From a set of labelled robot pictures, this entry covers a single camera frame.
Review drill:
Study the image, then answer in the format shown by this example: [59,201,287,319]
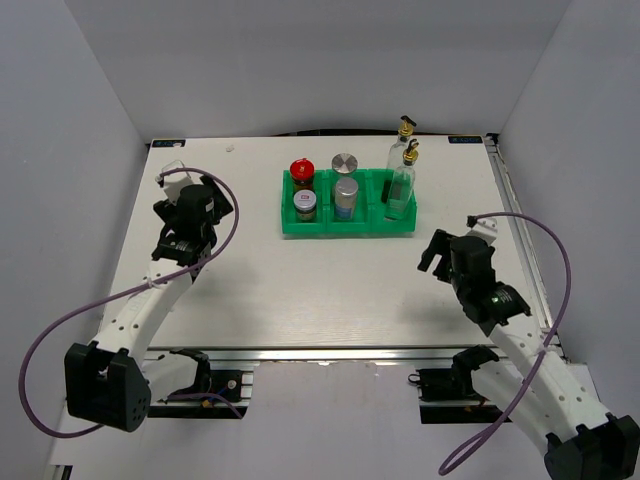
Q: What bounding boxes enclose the clear glass cruet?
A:
[385,139,419,220]

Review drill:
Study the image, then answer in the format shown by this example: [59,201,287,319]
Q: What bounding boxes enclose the red-label lid small jar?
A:
[293,189,317,222]

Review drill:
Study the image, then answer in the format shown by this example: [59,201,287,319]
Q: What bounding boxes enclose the red-lid dark sauce jar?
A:
[289,158,315,192]

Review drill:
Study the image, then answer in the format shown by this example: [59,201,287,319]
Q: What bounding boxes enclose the glass cruet with dark spice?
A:
[381,115,417,204]

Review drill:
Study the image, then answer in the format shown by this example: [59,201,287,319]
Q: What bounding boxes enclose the blue-label white shaker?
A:
[334,177,359,221]

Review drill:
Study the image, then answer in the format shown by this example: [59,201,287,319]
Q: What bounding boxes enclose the silver-lid white powder jar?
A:
[331,153,358,180]

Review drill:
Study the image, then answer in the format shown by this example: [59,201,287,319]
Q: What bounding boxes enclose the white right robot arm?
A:
[418,230,639,479]

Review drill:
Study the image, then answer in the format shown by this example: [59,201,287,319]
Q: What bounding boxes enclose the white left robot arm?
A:
[64,162,238,432]

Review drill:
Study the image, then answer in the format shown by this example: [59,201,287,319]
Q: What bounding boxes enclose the green three-compartment tray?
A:
[281,169,417,237]

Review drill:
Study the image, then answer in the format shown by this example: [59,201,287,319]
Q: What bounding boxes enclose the right blue table sticker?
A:
[447,135,484,145]

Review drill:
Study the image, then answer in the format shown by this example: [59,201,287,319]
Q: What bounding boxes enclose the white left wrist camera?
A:
[155,160,194,205]

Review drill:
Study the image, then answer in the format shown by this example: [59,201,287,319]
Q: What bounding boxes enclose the aluminium side rail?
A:
[483,133,553,334]

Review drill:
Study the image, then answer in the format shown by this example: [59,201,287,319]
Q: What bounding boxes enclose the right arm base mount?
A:
[407,345,501,425]

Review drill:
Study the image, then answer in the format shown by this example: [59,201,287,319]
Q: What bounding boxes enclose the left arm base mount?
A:
[143,348,252,420]

